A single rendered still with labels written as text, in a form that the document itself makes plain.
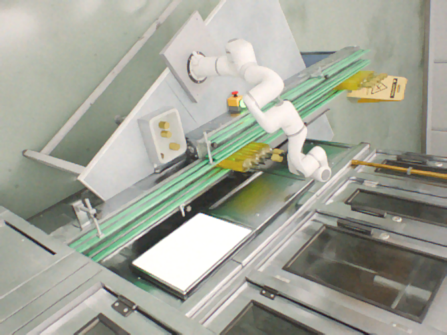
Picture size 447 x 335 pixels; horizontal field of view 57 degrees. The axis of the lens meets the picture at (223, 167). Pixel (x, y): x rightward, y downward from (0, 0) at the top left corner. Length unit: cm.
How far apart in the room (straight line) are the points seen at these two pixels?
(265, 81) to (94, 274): 96
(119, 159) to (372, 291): 115
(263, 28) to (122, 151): 117
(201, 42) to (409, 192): 121
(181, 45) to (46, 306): 134
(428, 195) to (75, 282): 147
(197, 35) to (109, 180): 83
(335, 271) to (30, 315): 99
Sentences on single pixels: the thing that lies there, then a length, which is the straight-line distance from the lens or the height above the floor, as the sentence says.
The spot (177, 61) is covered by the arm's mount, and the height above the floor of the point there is 78.
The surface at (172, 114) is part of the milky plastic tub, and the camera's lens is 196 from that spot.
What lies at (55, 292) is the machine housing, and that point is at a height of 136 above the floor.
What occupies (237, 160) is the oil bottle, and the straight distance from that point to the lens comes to 198.
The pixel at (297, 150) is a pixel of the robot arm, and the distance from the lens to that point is 166.
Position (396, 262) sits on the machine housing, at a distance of 160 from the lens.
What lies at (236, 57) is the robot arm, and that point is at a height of 114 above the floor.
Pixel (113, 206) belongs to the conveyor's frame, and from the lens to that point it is 180.
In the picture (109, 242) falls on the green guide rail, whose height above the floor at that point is 91.
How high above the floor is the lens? 229
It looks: 41 degrees down
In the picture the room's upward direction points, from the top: 102 degrees clockwise
